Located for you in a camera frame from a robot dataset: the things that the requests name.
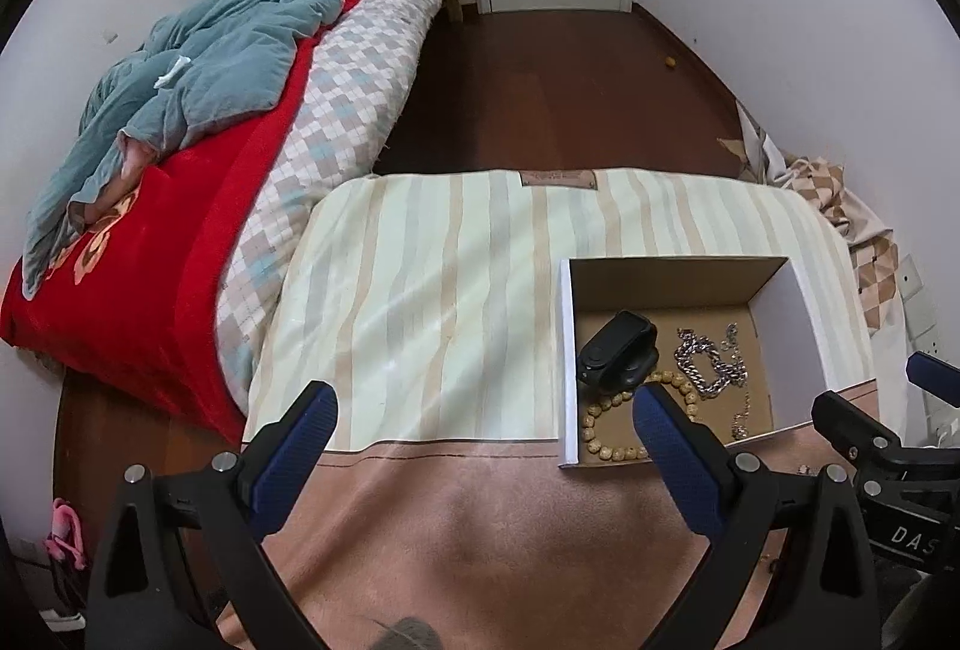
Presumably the cardboard box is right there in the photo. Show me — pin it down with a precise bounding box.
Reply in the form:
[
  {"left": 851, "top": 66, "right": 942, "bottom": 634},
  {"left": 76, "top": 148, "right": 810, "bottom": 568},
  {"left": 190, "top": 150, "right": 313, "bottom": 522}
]
[{"left": 556, "top": 256, "right": 880, "bottom": 472}]

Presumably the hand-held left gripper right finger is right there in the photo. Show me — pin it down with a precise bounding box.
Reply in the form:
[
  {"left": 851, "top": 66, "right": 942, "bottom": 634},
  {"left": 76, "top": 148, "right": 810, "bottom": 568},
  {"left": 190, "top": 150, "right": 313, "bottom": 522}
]
[{"left": 632, "top": 383, "right": 880, "bottom": 650}]

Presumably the brown cushion label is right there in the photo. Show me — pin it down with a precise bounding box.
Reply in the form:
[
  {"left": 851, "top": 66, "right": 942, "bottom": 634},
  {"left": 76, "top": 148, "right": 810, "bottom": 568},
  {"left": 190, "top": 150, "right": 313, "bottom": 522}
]
[{"left": 520, "top": 169, "right": 599, "bottom": 193}]

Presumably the pink slipper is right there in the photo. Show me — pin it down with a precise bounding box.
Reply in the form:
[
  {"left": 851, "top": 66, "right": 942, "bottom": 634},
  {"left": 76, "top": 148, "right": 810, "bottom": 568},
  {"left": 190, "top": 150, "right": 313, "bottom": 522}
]
[{"left": 43, "top": 498, "right": 88, "bottom": 573}]

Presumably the wooden bead bracelet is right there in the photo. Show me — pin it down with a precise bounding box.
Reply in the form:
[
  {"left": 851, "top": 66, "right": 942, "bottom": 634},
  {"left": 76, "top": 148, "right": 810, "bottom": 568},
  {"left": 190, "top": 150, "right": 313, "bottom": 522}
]
[{"left": 579, "top": 370, "right": 722, "bottom": 463}]

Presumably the checkered bed mattress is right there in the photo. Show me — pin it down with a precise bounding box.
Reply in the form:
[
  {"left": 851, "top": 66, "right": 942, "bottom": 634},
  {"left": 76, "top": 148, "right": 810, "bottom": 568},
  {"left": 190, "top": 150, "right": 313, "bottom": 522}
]
[{"left": 216, "top": 0, "right": 467, "bottom": 412}]

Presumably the black smart wristband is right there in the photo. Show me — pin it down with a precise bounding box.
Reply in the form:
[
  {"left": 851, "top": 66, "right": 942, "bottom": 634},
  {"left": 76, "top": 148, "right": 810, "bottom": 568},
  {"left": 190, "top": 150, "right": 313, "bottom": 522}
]
[{"left": 576, "top": 311, "right": 662, "bottom": 395}]

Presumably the checkered beige cloth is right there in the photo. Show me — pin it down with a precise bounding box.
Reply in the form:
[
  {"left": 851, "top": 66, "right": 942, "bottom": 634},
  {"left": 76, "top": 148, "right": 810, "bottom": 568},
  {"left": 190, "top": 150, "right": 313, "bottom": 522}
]
[{"left": 718, "top": 101, "right": 902, "bottom": 330}]

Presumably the white crumpled tissue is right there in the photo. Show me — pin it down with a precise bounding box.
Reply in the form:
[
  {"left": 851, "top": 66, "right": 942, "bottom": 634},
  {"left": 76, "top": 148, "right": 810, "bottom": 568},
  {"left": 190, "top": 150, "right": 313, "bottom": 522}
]
[{"left": 153, "top": 53, "right": 193, "bottom": 91}]

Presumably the red blanket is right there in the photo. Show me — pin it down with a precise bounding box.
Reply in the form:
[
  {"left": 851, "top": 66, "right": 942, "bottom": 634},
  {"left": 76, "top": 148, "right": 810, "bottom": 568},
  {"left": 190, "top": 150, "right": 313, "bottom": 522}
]
[{"left": 0, "top": 0, "right": 430, "bottom": 447}]

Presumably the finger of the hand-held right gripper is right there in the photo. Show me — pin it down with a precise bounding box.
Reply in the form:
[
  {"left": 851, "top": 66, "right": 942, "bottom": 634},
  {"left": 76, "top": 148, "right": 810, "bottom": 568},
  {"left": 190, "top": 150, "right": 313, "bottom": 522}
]
[
  {"left": 905, "top": 351, "right": 960, "bottom": 408},
  {"left": 812, "top": 390, "right": 905, "bottom": 475}
]

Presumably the teal blanket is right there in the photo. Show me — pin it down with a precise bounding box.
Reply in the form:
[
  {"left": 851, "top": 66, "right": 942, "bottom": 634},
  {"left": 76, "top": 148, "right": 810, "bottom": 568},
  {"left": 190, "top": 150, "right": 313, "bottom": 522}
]
[{"left": 21, "top": 0, "right": 464, "bottom": 300}]

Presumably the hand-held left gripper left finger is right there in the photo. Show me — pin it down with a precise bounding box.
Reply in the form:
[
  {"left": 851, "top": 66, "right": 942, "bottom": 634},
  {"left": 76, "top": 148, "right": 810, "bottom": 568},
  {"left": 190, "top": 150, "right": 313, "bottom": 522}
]
[{"left": 86, "top": 381, "right": 340, "bottom": 650}]

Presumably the silver chain necklace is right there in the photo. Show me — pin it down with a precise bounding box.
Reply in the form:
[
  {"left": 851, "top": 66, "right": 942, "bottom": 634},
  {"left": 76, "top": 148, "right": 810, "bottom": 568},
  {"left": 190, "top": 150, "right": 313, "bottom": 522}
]
[{"left": 673, "top": 322, "right": 754, "bottom": 442}]

